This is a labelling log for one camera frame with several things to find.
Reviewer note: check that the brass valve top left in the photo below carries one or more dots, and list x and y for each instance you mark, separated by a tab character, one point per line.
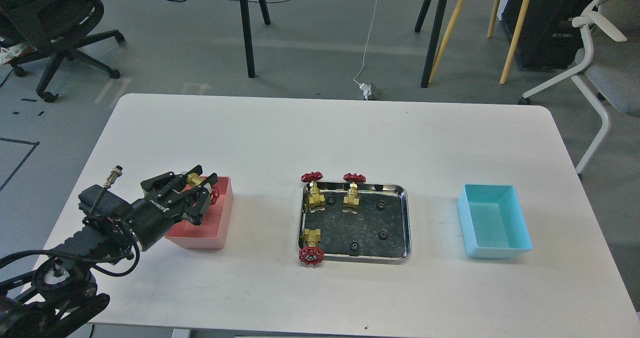
316	199

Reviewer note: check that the pink plastic box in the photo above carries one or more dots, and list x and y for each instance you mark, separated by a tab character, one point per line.
212	233

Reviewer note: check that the black tripod legs right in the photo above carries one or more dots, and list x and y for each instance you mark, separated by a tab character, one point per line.
435	32

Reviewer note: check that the black office chair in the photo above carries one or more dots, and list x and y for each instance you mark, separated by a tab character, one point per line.
57	30

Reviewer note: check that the brass valve bottom left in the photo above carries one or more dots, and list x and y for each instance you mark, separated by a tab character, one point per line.
311	253

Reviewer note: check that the brass valve top middle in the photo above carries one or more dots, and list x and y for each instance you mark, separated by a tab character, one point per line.
351	201

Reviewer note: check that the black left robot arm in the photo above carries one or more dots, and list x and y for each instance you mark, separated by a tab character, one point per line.
61	295

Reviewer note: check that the stainless steel tray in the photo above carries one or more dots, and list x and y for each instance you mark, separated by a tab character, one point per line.
339	229

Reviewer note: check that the brass valve red handle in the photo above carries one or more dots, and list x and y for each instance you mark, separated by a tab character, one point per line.
193	180

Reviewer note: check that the grey white office chair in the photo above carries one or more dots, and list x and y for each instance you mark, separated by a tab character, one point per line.
607	66

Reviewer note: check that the black cabinet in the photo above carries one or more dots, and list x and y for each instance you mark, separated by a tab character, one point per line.
547	39

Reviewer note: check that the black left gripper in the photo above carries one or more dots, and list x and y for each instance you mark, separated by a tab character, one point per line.
166	202

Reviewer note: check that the white power adapter plug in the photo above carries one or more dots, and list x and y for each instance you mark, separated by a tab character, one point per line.
370	92

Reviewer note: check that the blue plastic box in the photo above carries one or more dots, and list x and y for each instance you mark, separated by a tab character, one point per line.
492	223

